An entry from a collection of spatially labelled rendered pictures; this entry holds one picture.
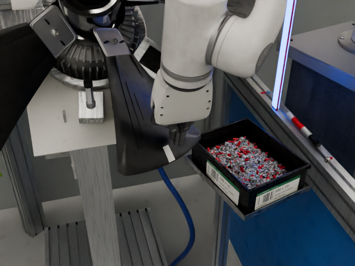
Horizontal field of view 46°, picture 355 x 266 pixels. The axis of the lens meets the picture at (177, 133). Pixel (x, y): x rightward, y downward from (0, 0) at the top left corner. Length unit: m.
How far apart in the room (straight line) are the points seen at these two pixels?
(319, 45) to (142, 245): 1.04
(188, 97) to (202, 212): 1.37
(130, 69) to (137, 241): 1.10
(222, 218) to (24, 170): 0.93
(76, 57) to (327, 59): 0.64
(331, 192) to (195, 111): 0.38
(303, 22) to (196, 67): 1.35
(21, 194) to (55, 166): 0.21
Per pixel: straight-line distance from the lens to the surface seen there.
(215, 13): 0.57
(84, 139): 1.03
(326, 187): 0.97
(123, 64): 0.82
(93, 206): 1.27
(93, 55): 0.94
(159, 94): 0.68
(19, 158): 1.75
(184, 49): 0.60
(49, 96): 1.05
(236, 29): 0.57
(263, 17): 0.57
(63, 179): 2.00
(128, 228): 1.85
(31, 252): 1.96
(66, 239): 1.85
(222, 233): 1.17
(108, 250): 1.42
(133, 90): 0.80
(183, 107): 0.70
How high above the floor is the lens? 1.44
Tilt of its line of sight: 35 degrees down
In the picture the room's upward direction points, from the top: straight up
